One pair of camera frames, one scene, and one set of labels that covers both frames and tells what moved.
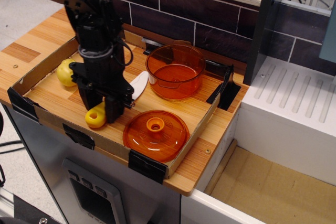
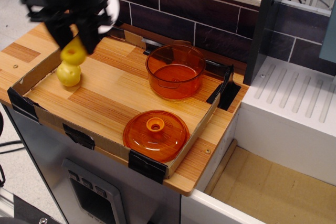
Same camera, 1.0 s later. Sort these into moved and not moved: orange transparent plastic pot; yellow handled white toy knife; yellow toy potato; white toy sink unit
Moved: yellow handled white toy knife
Not moved: white toy sink unit; yellow toy potato; orange transparent plastic pot
